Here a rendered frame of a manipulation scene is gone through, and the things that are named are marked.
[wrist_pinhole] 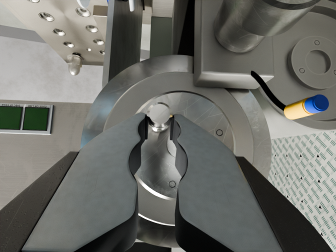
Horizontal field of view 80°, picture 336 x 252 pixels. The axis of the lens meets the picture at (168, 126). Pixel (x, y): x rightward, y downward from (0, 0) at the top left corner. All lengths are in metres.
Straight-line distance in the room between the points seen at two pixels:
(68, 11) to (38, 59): 2.22
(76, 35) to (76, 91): 1.98
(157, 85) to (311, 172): 0.23
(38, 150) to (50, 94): 1.94
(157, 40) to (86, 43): 0.18
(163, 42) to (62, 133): 0.34
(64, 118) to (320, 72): 0.49
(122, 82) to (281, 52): 0.14
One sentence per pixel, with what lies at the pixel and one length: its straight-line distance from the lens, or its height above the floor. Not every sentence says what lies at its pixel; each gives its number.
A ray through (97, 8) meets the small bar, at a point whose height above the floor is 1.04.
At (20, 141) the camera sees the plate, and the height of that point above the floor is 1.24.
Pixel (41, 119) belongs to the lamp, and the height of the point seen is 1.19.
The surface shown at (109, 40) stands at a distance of 0.19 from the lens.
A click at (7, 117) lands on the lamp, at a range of 0.60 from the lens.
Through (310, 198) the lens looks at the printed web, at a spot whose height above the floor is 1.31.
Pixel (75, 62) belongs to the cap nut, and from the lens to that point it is 0.55.
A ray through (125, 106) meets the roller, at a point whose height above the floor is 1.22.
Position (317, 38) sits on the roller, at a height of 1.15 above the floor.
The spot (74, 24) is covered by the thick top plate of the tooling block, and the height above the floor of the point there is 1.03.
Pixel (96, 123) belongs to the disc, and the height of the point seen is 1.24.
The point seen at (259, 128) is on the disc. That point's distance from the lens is 0.18.
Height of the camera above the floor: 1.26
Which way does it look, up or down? 8 degrees down
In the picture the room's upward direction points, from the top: 178 degrees counter-clockwise
